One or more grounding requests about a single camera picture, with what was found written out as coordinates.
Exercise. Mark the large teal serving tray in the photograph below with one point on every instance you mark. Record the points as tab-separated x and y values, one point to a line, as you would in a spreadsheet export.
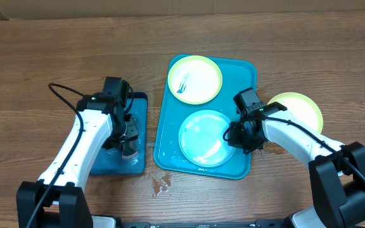
237	76

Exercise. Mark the yellow-green rimmed plate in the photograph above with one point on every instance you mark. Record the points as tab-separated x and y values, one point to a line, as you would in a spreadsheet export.
194	79
302	107

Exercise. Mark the small black-rimmed teal tray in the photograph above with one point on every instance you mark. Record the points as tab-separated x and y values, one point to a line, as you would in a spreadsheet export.
110	161

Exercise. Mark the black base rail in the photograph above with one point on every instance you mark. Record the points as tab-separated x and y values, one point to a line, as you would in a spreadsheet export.
260	223

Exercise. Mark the dark grey sponge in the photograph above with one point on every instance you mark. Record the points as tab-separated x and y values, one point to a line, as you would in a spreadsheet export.
129	150

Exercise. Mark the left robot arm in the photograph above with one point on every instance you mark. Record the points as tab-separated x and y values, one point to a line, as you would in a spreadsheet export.
104	140

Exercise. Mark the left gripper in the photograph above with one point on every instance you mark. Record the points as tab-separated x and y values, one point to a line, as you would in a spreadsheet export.
111	144

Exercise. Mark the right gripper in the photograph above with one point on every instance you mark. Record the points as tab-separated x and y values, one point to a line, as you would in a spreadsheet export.
237	139

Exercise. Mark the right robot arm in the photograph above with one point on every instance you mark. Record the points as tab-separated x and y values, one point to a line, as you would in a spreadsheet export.
336	170

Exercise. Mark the light blue rimmed plate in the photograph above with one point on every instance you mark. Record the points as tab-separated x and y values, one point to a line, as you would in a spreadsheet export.
201	138

